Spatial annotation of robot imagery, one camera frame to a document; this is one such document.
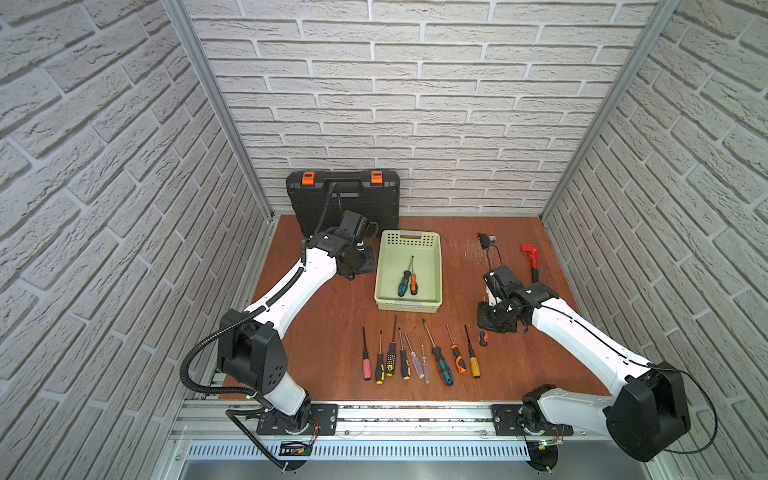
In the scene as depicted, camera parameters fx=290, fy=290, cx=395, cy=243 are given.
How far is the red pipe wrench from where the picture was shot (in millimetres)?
1035

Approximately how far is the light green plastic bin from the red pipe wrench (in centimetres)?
34

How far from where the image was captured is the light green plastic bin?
93 cm
